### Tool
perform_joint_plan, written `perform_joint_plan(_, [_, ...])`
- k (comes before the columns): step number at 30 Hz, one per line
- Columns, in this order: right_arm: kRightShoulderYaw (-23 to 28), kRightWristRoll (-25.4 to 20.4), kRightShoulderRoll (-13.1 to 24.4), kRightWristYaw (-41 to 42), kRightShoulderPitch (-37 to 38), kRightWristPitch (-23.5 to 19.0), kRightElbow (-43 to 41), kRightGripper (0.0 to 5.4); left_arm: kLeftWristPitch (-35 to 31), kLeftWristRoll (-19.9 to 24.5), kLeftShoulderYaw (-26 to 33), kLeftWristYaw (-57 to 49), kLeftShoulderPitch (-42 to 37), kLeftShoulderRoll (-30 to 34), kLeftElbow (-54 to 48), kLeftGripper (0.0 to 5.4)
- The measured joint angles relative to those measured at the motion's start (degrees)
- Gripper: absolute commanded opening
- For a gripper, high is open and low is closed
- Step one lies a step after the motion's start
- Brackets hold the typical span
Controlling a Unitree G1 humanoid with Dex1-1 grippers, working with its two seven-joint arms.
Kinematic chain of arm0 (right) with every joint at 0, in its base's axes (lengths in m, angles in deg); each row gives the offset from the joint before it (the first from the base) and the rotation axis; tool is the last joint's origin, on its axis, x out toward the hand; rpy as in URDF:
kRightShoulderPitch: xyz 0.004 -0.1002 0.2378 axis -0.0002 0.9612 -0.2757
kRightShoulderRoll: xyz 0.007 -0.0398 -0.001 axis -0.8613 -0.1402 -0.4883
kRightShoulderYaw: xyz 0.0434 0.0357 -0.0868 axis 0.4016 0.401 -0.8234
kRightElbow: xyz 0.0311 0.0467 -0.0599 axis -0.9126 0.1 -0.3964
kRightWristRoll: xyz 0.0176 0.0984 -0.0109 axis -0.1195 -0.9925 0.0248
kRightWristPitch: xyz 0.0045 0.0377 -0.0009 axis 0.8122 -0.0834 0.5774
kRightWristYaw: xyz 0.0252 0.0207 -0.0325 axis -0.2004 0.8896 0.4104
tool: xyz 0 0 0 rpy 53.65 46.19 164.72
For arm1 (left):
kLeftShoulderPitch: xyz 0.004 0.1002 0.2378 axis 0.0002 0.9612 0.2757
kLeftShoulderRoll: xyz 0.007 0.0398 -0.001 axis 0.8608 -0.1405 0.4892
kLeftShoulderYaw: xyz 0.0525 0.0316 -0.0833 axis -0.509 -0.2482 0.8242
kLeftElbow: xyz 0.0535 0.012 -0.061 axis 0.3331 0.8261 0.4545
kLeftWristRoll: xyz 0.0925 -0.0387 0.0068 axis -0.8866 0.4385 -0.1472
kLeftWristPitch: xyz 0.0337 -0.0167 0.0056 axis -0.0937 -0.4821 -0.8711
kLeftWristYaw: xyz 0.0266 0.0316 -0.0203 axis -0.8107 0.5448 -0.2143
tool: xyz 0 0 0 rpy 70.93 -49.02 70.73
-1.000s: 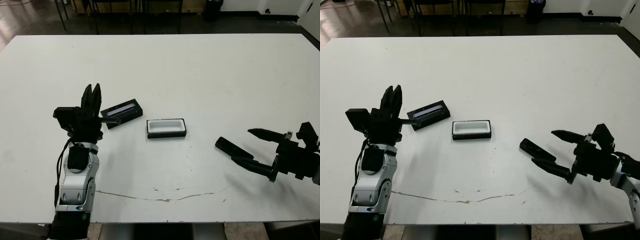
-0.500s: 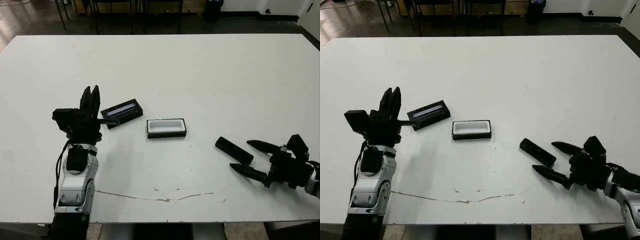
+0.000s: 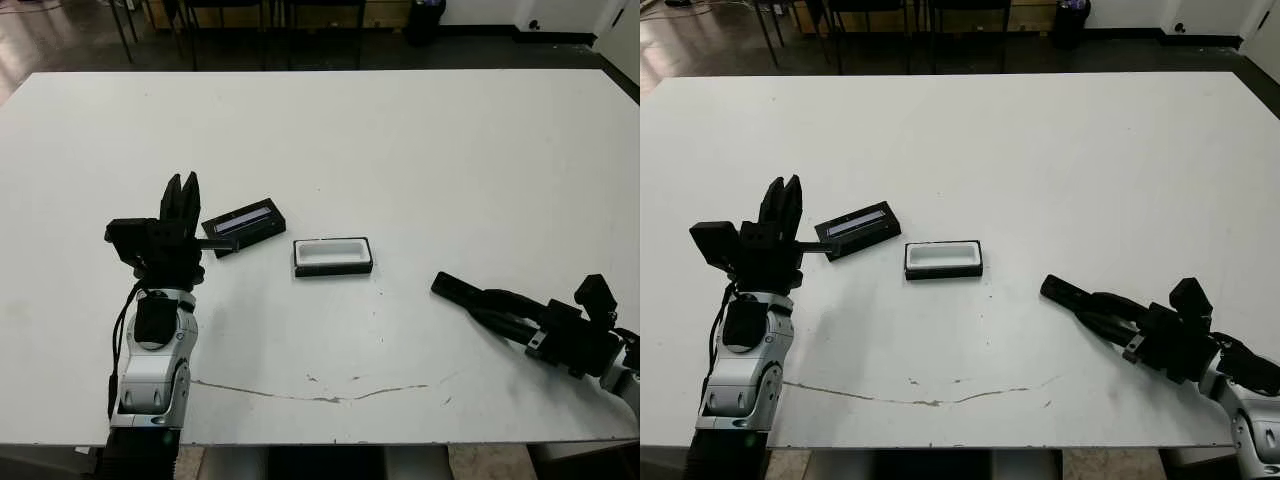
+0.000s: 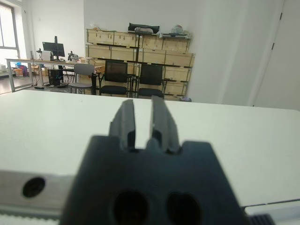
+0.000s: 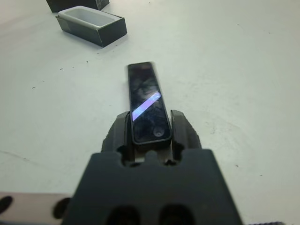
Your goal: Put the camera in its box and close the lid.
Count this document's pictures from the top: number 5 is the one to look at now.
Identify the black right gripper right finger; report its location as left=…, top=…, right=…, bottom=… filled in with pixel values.
left=170, top=109, right=203, bottom=163

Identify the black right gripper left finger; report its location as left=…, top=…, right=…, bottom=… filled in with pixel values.
left=101, top=112, right=135, bottom=164

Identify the black smartphone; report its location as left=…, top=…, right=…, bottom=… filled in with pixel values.
left=127, top=61, right=173, bottom=146

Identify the black printed box lid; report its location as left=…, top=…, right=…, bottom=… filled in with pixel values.
left=46, top=0, right=110, bottom=13

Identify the black box base white insert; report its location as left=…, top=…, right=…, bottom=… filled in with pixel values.
left=55, top=5, right=128, bottom=48

